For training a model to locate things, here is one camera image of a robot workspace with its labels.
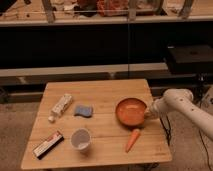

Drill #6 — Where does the orange carrot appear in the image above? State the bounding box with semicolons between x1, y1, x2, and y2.
125;129;140;152

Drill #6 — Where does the white toothpaste tube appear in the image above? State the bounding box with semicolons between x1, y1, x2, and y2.
48;94;73;123

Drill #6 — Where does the orange ceramic bowl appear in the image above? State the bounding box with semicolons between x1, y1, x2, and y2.
115;98;147;127

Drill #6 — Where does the white plastic cup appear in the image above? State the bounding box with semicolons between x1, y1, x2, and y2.
70;128;91;153

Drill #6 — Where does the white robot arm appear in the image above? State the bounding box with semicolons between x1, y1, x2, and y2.
148;89;213;141

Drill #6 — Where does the red black toothpaste box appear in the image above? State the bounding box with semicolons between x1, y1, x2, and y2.
33;131;64;160

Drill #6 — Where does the blue sponge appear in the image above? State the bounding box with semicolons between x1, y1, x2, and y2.
74;105;93;118

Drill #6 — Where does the red object on shelf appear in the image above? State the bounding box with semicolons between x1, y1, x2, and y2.
97;0;128;16

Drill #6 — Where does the black cable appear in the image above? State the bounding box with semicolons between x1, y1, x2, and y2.
159;116;173;147

